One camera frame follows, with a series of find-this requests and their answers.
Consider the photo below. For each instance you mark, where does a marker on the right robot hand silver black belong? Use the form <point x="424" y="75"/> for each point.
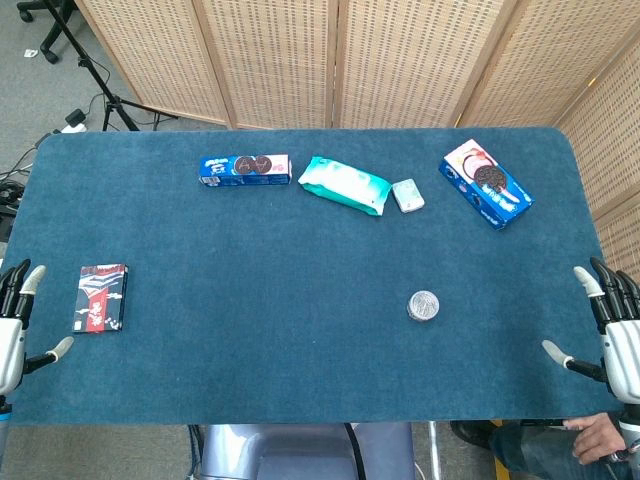
<point x="622" y="350"/>

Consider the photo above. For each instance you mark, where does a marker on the person's bare hand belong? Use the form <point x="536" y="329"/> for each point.
<point x="597" y="440"/>

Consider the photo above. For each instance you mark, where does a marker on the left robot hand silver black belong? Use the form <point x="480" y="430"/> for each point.
<point x="12" y="345"/>

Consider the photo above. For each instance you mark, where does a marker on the transparent round paper clip container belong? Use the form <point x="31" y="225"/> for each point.
<point x="423" y="305"/>

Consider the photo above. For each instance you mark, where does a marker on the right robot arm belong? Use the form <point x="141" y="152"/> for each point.
<point x="631" y="430"/>

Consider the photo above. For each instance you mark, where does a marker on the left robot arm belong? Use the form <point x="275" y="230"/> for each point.
<point x="3" y="420"/>

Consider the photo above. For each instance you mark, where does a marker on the person's leg in jeans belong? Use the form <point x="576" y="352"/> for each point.
<point x="535" y="452"/>

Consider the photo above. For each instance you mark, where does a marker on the black red card box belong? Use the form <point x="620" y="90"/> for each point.
<point x="100" y="300"/>

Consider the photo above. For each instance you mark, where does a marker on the black shoe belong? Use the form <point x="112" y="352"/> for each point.
<point x="470" y="432"/>

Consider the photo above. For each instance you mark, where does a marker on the metal table leg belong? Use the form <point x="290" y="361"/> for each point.
<point x="434" y="450"/>

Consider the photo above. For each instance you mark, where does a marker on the wide blue pink Oreo box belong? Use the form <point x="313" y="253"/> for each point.
<point x="487" y="185"/>

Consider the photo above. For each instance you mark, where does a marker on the white power strip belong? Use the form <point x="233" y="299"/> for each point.
<point x="70" y="128"/>

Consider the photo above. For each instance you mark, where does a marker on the black power adapter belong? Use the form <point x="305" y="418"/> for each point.
<point x="76" y="118"/>

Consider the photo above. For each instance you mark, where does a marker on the black tripod stand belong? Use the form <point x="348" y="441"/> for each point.
<point x="112" y="102"/>

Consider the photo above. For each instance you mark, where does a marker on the narrow blue Oreo cookie box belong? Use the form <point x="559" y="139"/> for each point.
<point x="245" y="170"/>

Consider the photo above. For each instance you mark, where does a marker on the white paper scrap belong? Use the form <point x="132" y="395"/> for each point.
<point x="30" y="52"/>

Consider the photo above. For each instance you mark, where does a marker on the grey robot torso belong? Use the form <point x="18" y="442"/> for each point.
<point x="300" y="452"/>

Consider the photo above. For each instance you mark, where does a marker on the black office chair base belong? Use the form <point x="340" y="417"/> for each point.
<point x="50" y="35"/>

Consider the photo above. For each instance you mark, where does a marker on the teal wet wipes pack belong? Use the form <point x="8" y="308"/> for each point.
<point x="345" y="185"/>

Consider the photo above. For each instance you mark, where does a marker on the wooden woven folding screen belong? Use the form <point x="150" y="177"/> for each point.
<point x="410" y="60"/>

